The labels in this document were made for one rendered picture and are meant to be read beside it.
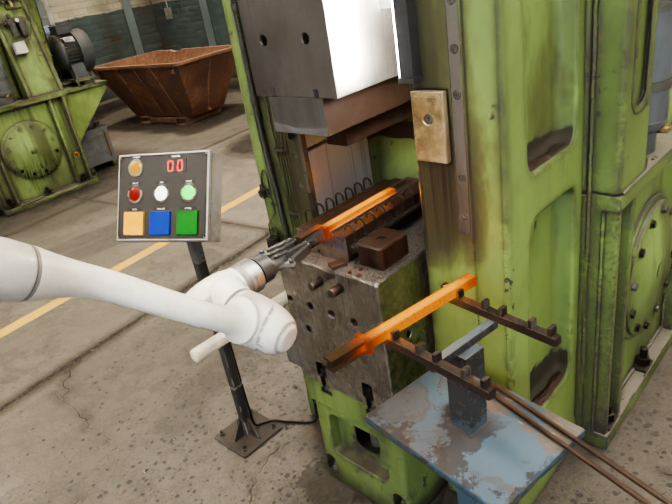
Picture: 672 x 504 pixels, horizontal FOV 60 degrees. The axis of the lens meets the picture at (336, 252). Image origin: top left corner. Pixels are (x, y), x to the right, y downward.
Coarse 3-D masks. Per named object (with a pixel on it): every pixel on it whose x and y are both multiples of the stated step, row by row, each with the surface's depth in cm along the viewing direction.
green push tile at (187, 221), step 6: (180, 216) 182; (186, 216) 181; (192, 216) 180; (198, 216) 181; (180, 222) 182; (186, 222) 181; (192, 222) 180; (198, 222) 181; (180, 228) 182; (186, 228) 181; (192, 228) 180; (180, 234) 182; (186, 234) 181; (192, 234) 180
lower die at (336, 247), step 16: (368, 192) 189; (400, 192) 180; (416, 192) 179; (336, 208) 181; (368, 208) 171; (384, 208) 172; (400, 208) 174; (304, 224) 173; (320, 224) 169; (352, 224) 165; (368, 224) 164; (336, 240) 161; (352, 240) 161; (336, 256) 164; (352, 256) 162
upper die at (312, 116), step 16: (272, 96) 154; (352, 96) 149; (368, 96) 154; (384, 96) 158; (400, 96) 163; (272, 112) 156; (288, 112) 152; (304, 112) 148; (320, 112) 144; (336, 112) 146; (352, 112) 150; (368, 112) 155; (288, 128) 155; (304, 128) 151; (320, 128) 147; (336, 128) 147
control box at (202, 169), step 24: (120, 168) 191; (144, 168) 188; (192, 168) 182; (216, 168) 184; (120, 192) 191; (144, 192) 188; (168, 192) 184; (216, 192) 184; (120, 216) 190; (144, 216) 187; (216, 216) 184; (120, 240) 190; (144, 240) 187; (168, 240) 184; (192, 240) 181; (216, 240) 184
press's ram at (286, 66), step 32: (256, 0) 143; (288, 0) 136; (320, 0) 129; (352, 0) 135; (384, 0) 141; (256, 32) 148; (288, 32) 140; (320, 32) 133; (352, 32) 138; (384, 32) 146; (256, 64) 153; (288, 64) 145; (320, 64) 137; (352, 64) 140; (384, 64) 148; (288, 96) 150; (320, 96) 142
